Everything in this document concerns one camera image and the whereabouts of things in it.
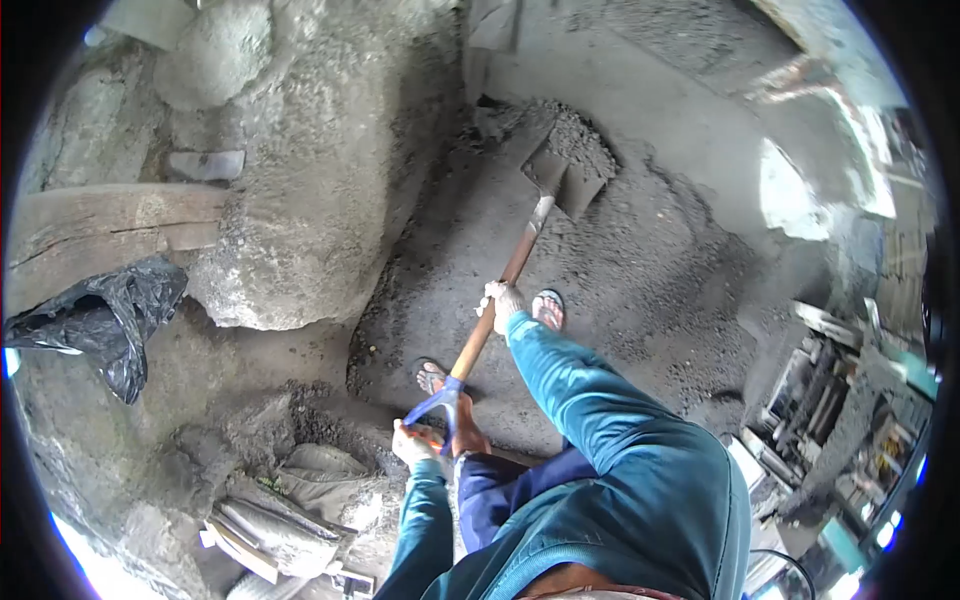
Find person's left hand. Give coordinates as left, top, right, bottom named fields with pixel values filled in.
left=391, top=418, right=447, bottom=467

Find person's right hand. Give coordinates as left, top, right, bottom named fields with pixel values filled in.
left=475, top=280, right=529, bottom=336

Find person's right fingers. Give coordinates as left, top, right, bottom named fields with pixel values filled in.
left=475, top=280, right=519, bottom=318

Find person's left fingers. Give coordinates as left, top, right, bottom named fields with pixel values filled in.
left=393, top=418, right=447, bottom=456

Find wooden handled shovel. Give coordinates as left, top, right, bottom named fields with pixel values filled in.
left=402, top=109, right=619, bottom=456

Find person's legs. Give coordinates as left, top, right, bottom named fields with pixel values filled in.
left=414, top=288, right=601, bottom=556

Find pile of grey cement sacks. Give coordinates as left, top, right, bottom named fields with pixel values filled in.
left=199, top=442, right=406, bottom=600

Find grey sand heap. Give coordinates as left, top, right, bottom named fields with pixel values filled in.
left=472, top=96, right=621, bottom=223

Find person's body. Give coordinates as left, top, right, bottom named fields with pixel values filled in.
left=420, top=420, right=753, bottom=600

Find large grey boulder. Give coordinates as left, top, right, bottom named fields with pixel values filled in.
left=153, top=0, right=466, bottom=332

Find black plastic bag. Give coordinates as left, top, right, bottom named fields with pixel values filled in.
left=3, top=256, right=189, bottom=406

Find round grey rock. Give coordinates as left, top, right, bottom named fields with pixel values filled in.
left=153, top=0, right=274, bottom=114

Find cluttered metal machine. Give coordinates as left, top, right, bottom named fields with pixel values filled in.
left=738, top=298, right=939, bottom=556

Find weathered wooden plank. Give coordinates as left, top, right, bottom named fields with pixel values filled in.
left=6, top=184, right=230, bottom=316

